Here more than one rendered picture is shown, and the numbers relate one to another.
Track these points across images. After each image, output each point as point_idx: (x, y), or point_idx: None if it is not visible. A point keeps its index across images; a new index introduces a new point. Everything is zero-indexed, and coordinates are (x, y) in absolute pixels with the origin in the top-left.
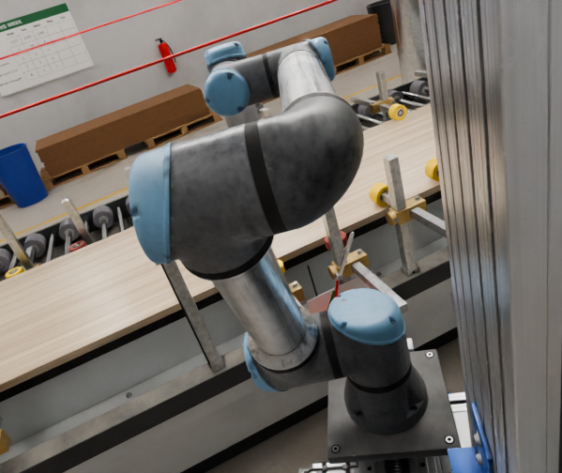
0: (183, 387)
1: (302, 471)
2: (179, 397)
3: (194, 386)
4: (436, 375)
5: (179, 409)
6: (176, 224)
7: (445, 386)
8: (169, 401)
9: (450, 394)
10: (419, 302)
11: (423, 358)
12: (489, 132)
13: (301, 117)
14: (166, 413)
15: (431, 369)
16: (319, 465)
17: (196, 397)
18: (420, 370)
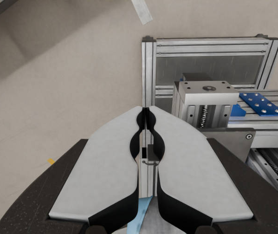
0: None
1: (141, 160)
2: None
3: (3, 0)
4: (244, 152)
5: None
6: None
7: (245, 159)
8: None
9: (240, 125)
10: None
11: (242, 139)
12: None
13: None
14: None
15: (243, 147)
16: (151, 162)
17: (9, 3)
18: (236, 147)
